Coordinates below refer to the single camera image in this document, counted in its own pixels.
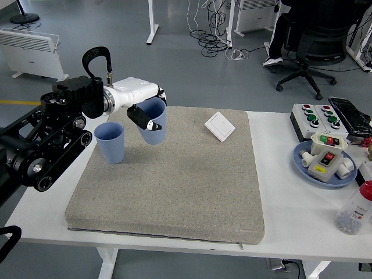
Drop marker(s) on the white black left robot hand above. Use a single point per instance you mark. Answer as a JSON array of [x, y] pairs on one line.
[[133, 90]]

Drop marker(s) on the blue ribbed plastic cup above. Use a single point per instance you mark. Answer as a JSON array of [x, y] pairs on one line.
[[112, 148], [155, 138]]

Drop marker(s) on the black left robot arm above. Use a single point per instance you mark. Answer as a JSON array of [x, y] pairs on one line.
[[58, 136]]

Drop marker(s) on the white push-button control box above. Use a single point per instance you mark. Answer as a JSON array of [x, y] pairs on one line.
[[302, 122], [341, 130]]

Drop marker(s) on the white desk leg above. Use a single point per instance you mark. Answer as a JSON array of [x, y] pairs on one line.
[[152, 29], [230, 29]]

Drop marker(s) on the white panel heater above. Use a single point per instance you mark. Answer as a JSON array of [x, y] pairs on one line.
[[255, 17], [32, 61]]

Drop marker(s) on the grey-brown fabric mat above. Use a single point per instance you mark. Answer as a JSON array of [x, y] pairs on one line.
[[189, 189]]

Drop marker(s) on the black round stand base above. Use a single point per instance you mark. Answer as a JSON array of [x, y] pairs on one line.
[[24, 19]]

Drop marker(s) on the person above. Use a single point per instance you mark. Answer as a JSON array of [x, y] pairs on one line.
[[279, 35]]

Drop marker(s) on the blue round plate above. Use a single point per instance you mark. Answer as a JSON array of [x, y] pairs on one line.
[[299, 165]]

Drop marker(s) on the white plastic pipe fitting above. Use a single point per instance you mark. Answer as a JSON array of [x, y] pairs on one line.
[[347, 170], [306, 160]]

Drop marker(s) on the black office chair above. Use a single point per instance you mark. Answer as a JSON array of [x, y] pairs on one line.
[[322, 43]]

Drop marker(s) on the white table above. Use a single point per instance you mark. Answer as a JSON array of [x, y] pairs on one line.
[[290, 218]]

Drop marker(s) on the grey power strip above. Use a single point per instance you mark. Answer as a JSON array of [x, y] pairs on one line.
[[276, 265]]

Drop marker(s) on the brass fitting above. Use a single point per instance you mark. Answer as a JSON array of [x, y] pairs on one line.
[[370, 154]]

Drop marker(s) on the white and black box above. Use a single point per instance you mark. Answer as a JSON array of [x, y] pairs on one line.
[[366, 171]]

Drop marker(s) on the clear jar with red lid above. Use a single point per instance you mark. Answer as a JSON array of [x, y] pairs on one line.
[[353, 212]]

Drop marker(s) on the white wall switch plate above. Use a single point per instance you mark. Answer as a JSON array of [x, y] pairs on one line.
[[220, 126]]

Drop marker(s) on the cream switch box green red buttons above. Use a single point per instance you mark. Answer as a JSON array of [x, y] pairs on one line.
[[318, 145]]

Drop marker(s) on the grey switch box red button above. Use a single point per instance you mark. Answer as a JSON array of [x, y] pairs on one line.
[[322, 171]]

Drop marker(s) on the white desk frame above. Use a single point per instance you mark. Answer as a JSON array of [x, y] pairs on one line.
[[353, 50]]

